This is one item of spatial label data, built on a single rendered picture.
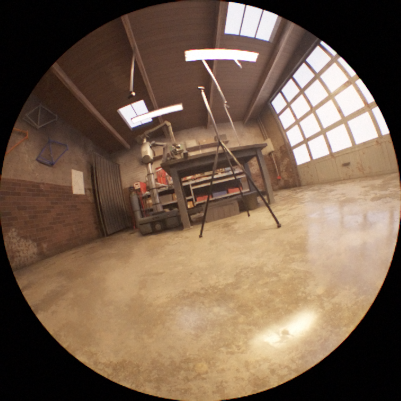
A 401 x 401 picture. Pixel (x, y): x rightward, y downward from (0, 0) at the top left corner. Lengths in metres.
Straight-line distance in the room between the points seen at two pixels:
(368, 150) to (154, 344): 3.31
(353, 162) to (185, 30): 3.79
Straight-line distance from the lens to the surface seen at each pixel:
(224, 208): 1.82
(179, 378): 0.35
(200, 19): 2.97
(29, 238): 2.78
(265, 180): 1.96
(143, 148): 2.46
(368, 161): 3.15
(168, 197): 3.47
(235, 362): 0.34
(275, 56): 3.76
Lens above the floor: 0.32
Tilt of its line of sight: level
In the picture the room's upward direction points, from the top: 14 degrees counter-clockwise
